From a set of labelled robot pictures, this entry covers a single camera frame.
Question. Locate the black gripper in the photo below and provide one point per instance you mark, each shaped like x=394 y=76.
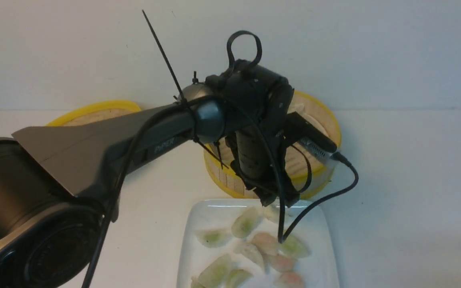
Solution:
x=252 y=164

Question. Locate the green dumpling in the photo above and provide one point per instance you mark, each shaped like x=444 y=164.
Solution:
x=217 y=272
x=247 y=222
x=237 y=277
x=213 y=238
x=294 y=248

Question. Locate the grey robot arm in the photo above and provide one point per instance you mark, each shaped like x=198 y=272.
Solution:
x=60 y=185

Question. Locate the pink dumpling centre of plate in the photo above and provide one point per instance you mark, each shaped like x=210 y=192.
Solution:
x=266 y=243

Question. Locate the white square plate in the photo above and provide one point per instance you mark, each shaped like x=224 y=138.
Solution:
x=232 y=243

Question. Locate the pale dumpling centre of plate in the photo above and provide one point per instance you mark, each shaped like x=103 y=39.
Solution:
x=252 y=253

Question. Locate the yellow bamboo steamer basket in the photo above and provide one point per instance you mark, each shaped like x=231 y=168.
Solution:
x=307 y=174

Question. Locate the pink dumpling lower right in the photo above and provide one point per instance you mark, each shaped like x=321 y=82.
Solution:
x=281 y=263

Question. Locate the pink dumpling bottom right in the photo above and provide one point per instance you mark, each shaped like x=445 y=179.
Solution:
x=289 y=280

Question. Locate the yellow bamboo steamer lid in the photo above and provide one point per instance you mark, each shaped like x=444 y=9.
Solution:
x=96 y=112

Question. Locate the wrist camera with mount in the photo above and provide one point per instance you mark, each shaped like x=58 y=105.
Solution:
x=298 y=130

